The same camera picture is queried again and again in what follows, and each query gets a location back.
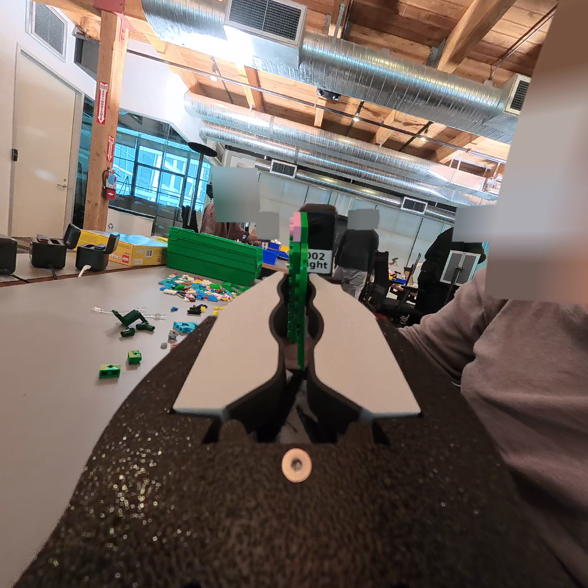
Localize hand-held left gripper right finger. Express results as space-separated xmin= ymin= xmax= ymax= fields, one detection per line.
xmin=307 ymin=275 xmax=422 ymax=421

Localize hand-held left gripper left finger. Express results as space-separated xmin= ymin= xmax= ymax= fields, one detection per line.
xmin=172 ymin=272 xmax=289 ymax=421

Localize green lego plate assembly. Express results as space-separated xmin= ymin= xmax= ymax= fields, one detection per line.
xmin=287 ymin=211 xmax=310 ymax=371

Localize pile of assorted lego pieces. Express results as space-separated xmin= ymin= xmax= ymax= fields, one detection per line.
xmin=158 ymin=273 xmax=252 ymax=304

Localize dark green lego assembly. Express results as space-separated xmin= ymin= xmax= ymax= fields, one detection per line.
xmin=111 ymin=309 xmax=149 ymax=330

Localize yellow lego box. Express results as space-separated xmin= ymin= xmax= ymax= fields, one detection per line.
xmin=76 ymin=230 xmax=168 ymax=267

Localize blue storage bins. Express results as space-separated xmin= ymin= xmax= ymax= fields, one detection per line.
xmin=262 ymin=241 xmax=291 ymax=266

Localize black office chair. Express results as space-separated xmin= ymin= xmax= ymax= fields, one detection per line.
xmin=363 ymin=252 xmax=423 ymax=324

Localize stack of green plastic bins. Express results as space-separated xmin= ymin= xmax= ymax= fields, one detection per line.
xmin=167 ymin=226 xmax=263 ymax=288

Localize grey monitor on stand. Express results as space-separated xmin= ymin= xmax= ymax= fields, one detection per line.
xmin=440 ymin=250 xmax=481 ymax=286

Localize black floor lamp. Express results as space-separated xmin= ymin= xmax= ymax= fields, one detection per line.
xmin=187 ymin=141 xmax=218 ymax=230

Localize white waste bin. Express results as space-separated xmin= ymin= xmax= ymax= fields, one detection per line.
xmin=107 ymin=204 xmax=158 ymax=238

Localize black charger case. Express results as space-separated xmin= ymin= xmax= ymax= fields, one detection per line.
xmin=0 ymin=234 xmax=18 ymax=275
xmin=30 ymin=224 xmax=82 ymax=270
xmin=75 ymin=233 xmax=121 ymax=273

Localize person's torso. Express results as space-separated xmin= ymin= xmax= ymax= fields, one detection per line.
xmin=459 ymin=299 xmax=588 ymax=588

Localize large glass window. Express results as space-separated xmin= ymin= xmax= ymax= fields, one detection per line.
xmin=112 ymin=115 xmax=221 ymax=217

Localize white door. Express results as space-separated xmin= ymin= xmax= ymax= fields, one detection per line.
xmin=9 ymin=43 xmax=84 ymax=239

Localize narrow silver air duct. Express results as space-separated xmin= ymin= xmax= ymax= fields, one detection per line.
xmin=184 ymin=90 xmax=460 ymax=185

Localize large silver air duct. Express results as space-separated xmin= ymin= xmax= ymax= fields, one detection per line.
xmin=141 ymin=0 xmax=532 ymax=144

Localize wide duct vent grille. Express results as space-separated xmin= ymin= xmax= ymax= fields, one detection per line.
xmin=224 ymin=0 xmax=308 ymax=47

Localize wooden post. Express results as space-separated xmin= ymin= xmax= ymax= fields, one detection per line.
xmin=83 ymin=9 xmax=130 ymax=231

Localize white duct vent grille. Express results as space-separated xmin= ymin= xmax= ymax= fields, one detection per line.
xmin=504 ymin=75 xmax=532 ymax=116

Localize wall vent grille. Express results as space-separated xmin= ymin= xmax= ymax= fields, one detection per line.
xmin=28 ymin=0 xmax=68 ymax=59

